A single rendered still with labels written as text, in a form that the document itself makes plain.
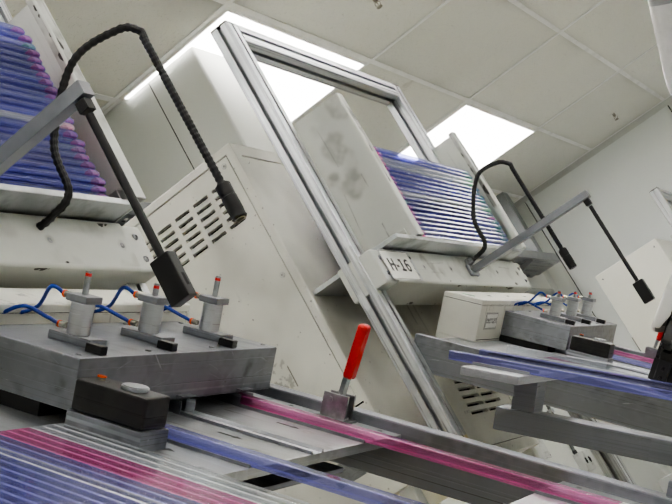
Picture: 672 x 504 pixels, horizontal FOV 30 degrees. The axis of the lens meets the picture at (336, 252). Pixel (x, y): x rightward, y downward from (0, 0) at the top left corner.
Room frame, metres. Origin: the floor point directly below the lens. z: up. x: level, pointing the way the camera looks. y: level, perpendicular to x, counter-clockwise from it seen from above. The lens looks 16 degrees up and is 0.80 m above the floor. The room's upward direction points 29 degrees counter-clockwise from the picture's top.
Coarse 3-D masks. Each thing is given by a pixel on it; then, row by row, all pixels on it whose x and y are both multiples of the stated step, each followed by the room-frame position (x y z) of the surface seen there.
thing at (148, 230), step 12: (96, 120) 1.02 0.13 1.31; (96, 132) 1.02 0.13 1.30; (108, 144) 1.02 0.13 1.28; (108, 156) 1.02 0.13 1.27; (120, 168) 1.02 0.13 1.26; (120, 180) 1.02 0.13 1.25; (132, 192) 1.02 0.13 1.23; (132, 204) 1.02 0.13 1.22; (144, 216) 1.02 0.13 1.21; (144, 228) 1.02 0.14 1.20; (156, 240) 1.02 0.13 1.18; (156, 252) 1.02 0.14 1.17
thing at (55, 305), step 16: (0, 288) 1.19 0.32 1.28; (16, 288) 1.22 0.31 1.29; (32, 288) 1.24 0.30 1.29; (0, 304) 1.10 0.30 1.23; (16, 304) 1.12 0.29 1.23; (32, 304) 1.14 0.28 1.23; (48, 304) 1.16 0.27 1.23; (64, 304) 1.18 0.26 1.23; (128, 304) 1.28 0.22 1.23; (0, 320) 1.11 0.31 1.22; (16, 320) 1.13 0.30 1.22; (32, 320) 1.15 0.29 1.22; (48, 320) 1.17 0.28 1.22; (64, 320) 1.19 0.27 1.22; (96, 320) 1.24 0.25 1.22; (112, 320) 1.26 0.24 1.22; (176, 320) 1.38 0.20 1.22
